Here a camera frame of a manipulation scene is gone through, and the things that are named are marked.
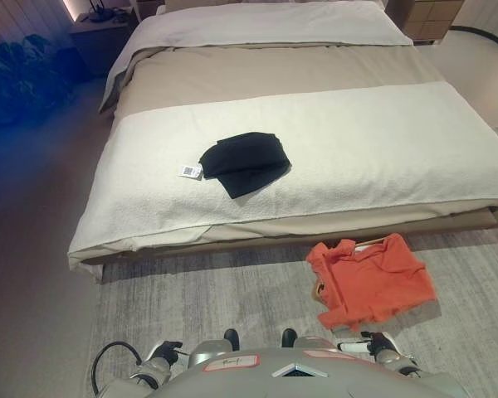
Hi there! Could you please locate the white paper clothing tag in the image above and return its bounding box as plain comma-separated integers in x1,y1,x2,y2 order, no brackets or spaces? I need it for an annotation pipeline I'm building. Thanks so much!
178,163,203,181

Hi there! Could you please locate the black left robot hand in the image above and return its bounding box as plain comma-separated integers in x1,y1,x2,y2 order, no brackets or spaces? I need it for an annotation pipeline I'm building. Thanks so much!
155,339,184,366

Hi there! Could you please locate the beige duvet cover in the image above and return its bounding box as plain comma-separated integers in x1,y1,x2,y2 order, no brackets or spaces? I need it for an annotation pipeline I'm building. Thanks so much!
101,43,447,122

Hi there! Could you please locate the silver left robot leg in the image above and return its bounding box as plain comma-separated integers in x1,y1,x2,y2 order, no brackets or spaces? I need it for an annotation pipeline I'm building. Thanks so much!
186,338,238,366

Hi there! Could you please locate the black bag pile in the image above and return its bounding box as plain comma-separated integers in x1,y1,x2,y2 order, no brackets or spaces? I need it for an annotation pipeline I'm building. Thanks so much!
0,35,64,126

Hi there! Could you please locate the orange t-shirt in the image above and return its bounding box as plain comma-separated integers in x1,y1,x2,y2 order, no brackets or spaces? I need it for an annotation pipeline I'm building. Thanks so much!
305,232,437,332

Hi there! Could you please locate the silver robot leg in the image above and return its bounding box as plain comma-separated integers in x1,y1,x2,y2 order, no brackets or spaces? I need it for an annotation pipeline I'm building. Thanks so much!
292,335,342,354
186,338,238,366

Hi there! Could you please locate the bed with white blanket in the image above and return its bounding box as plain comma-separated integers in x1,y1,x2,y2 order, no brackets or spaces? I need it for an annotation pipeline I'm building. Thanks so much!
68,80,498,258

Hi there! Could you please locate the silver robot torso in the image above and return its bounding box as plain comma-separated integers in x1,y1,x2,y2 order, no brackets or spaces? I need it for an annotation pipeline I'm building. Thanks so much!
147,337,466,398

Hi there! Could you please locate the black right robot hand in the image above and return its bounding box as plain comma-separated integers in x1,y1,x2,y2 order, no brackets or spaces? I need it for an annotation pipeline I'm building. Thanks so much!
335,331,385,355

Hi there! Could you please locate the grey striped rug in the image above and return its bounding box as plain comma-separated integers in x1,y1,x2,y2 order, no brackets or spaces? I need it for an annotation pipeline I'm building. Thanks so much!
85,226,498,398

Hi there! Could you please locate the white textured blanket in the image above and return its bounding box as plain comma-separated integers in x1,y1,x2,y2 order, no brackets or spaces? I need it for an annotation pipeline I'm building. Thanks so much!
106,0,414,90

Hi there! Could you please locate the thick black wrist cable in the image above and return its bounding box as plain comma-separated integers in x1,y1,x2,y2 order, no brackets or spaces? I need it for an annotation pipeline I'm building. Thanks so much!
91,340,144,395

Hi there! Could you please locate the silver right robot leg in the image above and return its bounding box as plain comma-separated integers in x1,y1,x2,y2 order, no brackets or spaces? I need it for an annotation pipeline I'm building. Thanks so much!
292,335,342,354

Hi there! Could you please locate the laundry basket with wooden handles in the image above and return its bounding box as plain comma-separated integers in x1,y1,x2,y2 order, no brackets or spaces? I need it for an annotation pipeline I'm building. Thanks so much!
310,235,443,335

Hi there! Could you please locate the black curved floor hose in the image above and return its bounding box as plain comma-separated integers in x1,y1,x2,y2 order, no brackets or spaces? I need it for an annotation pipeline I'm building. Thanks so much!
447,25,498,50

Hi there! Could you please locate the black garment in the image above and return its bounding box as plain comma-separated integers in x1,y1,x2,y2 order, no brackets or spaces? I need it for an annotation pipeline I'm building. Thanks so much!
198,131,293,200

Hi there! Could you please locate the dark grey nightstand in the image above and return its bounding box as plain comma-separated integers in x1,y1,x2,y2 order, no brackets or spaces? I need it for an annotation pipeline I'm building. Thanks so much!
68,6,140,78

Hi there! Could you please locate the black wifi router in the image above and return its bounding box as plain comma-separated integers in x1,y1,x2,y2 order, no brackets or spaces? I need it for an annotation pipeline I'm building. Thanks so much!
82,0,110,22

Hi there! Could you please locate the light wooden drawer cabinet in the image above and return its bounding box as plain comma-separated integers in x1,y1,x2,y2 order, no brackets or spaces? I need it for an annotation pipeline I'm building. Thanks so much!
383,0,460,45

